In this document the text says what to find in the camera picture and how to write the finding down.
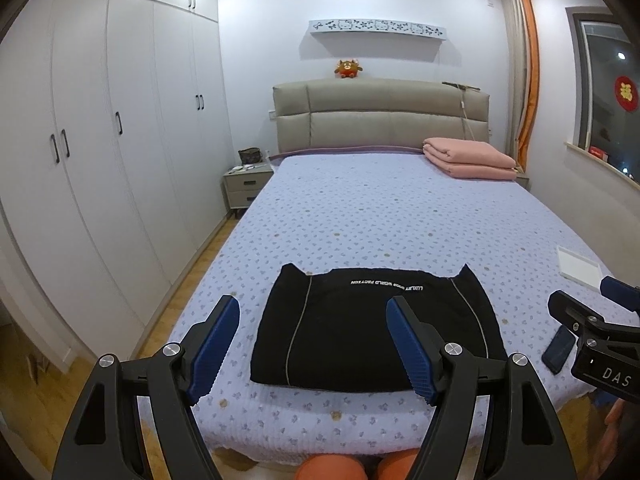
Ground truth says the white and orange curtain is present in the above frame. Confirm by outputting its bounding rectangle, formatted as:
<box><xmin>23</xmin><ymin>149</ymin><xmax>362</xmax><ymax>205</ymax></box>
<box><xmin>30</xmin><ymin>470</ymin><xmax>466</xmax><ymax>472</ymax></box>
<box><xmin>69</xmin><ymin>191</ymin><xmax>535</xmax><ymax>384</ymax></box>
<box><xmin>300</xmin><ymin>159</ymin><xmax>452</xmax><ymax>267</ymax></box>
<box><xmin>497</xmin><ymin>0</ymin><xmax>543</xmax><ymax>171</ymax></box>

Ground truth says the person's left leg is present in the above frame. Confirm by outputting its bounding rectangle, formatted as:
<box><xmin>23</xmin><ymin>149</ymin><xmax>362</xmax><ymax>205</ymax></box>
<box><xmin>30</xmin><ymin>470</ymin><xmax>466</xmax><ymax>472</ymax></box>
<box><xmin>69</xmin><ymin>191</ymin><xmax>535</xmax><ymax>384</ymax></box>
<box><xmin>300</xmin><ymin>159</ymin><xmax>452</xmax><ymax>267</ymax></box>
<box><xmin>292</xmin><ymin>454</ymin><xmax>369</xmax><ymax>480</ymax></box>

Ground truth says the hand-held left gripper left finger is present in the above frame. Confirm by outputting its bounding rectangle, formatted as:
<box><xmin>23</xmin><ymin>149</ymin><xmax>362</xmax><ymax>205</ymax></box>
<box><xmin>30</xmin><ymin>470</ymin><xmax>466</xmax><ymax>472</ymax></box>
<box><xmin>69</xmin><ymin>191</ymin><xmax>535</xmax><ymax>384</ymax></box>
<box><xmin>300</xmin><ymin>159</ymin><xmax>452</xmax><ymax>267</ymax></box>
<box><xmin>52</xmin><ymin>294</ymin><xmax>241</xmax><ymax>480</ymax></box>

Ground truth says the bed with floral bedspread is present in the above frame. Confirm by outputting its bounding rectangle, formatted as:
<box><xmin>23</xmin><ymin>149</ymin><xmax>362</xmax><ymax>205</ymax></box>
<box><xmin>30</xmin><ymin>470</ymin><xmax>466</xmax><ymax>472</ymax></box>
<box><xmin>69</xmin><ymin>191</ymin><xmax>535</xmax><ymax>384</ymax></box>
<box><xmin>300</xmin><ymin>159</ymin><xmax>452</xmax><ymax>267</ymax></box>
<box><xmin>167</xmin><ymin>152</ymin><xmax>621</xmax><ymax>463</ymax></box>

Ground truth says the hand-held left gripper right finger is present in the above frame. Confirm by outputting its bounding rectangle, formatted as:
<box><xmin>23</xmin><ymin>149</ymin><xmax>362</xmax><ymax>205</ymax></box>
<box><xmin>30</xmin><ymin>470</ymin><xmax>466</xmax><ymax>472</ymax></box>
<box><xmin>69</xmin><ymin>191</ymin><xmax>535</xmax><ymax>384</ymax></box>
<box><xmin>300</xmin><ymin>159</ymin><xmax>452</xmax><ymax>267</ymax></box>
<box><xmin>385</xmin><ymin>295</ymin><xmax>586</xmax><ymax>480</ymax></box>

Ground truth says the person's right leg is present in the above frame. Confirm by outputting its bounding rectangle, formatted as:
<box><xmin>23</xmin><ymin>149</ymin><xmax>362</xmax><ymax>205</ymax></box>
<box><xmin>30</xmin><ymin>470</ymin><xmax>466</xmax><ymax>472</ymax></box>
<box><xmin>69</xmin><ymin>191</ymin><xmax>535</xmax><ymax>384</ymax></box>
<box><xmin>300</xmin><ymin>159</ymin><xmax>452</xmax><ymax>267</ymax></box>
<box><xmin>377</xmin><ymin>447</ymin><xmax>422</xmax><ymax>480</ymax></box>

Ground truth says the black smartphone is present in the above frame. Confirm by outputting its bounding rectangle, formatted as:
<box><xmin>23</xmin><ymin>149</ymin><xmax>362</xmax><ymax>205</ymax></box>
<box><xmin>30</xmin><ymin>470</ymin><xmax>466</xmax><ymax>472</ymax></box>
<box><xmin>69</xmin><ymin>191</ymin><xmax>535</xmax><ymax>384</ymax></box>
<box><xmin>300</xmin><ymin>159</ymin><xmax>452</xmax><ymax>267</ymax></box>
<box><xmin>541</xmin><ymin>325</ymin><xmax>577</xmax><ymax>375</ymax></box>

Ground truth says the folded pink blanket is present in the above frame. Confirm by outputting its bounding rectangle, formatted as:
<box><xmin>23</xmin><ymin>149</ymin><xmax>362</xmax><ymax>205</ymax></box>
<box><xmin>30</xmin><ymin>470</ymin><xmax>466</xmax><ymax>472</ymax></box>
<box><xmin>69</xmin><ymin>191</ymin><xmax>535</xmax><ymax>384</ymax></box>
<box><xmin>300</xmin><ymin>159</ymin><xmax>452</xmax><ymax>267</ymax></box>
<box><xmin>422</xmin><ymin>136</ymin><xmax>517</xmax><ymax>182</ymax></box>

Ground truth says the black garment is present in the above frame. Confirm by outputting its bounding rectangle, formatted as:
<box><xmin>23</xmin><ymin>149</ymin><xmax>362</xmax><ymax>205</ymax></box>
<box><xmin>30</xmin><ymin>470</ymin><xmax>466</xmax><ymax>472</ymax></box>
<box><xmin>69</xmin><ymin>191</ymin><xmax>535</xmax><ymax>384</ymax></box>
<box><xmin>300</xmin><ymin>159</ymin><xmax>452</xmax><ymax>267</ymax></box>
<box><xmin>250</xmin><ymin>262</ymin><xmax>507</xmax><ymax>393</ymax></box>

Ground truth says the white cable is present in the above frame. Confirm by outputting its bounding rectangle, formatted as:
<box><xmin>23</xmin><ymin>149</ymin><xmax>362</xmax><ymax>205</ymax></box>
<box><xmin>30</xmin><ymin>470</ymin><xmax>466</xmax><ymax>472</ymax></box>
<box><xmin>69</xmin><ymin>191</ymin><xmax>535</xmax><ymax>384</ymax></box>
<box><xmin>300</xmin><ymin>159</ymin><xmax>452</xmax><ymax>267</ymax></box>
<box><xmin>461</xmin><ymin>87</ymin><xmax>475</xmax><ymax>138</ymax></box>

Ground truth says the window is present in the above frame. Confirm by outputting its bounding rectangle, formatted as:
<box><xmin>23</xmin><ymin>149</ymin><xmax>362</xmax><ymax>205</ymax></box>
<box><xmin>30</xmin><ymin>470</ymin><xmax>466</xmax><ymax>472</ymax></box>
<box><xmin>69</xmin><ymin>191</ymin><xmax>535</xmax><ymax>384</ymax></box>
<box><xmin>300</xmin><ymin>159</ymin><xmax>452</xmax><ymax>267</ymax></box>
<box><xmin>565</xmin><ymin>6</ymin><xmax>640</xmax><ymax>181</ymax></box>

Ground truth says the white decorated wall shelf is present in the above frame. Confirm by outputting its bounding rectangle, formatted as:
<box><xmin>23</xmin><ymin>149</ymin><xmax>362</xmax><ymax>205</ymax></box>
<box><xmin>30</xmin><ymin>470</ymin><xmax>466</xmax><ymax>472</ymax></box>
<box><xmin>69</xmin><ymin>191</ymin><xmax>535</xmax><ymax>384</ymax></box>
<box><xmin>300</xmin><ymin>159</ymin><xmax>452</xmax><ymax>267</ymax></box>
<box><xmin>308</xmin><ymin>19</ymin><xmax>447</xmax><ymax>41</ymax></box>

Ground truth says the beige padded headboard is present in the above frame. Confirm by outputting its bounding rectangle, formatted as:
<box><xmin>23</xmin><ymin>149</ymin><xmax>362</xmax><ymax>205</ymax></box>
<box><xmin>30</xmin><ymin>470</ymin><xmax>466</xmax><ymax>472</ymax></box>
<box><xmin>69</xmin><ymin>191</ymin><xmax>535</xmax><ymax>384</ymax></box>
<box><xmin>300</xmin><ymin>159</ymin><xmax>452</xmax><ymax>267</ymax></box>
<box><xmin>272</xmin><ymin>79</ymin><xmax>491</xmax><ymax>156</ymax></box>

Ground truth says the person's right hand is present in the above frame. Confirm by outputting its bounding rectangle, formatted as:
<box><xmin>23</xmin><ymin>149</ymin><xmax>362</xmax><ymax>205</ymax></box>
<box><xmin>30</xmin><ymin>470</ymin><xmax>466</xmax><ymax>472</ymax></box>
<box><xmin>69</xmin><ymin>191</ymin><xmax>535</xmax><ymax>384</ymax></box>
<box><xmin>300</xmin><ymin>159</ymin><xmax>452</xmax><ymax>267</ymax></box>
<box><xmin>600</xmin><ymin>400</ymin><xmax>640</xmax><ymax>468</ymax></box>

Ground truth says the white flat box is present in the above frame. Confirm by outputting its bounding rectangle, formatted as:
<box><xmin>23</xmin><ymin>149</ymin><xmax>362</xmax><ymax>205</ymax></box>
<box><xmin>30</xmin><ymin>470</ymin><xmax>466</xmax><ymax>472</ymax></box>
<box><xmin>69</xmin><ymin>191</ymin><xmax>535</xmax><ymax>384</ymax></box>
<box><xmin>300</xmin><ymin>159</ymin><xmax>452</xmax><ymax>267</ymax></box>
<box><xmin>556</xmin><ymin>245</ymin><xmax>601</xmax><ymax>291</ymax></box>

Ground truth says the white wardrobe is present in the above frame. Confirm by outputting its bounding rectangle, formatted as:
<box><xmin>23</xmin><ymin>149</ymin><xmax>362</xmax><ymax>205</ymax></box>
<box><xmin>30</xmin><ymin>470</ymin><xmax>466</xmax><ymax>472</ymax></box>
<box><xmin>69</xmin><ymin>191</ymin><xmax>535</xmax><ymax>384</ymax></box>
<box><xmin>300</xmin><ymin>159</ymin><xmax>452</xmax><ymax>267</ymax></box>
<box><xmin>0</xmin><ymin>0</ymin><xmax>238</xmax><ymax>361</ymax></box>

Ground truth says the person's leg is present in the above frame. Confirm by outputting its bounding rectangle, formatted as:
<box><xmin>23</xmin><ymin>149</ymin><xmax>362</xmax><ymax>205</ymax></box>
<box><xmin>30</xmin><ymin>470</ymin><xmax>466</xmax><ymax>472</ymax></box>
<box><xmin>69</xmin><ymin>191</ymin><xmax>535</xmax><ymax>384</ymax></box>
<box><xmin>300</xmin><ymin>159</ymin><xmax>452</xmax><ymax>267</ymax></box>
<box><xmin>292</xmin><ymin>454</ymin><xmax>369</xmax><ymax>480</ymax></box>
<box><xmin>377</xmin><ymin>447</ymin><xmax>422</xmax><ymax>480</ymax></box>

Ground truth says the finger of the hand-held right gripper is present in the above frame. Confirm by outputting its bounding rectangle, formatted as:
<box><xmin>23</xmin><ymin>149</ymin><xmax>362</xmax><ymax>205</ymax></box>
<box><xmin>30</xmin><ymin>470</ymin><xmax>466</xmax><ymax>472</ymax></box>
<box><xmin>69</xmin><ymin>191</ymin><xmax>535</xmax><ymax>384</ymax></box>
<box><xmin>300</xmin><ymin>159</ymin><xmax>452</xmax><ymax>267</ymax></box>
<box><xmin>547</xmin><ymin>290</ymin><xmax>608</xmax><ymax>348</ymax></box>
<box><xmin>599</xmin><ymin>275</ymin><xmax>640</xmax><ymax>316</ymax></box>

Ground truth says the red round window decoration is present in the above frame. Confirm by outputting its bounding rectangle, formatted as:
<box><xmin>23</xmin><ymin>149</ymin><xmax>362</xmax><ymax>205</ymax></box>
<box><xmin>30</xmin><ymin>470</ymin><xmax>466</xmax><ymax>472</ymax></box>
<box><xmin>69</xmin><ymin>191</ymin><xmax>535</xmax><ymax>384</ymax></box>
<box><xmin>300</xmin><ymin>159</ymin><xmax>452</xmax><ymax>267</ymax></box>
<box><xmin>614</xmin><ymin>75</ymin><xmax>640</xmax><ymax>111</ymax></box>

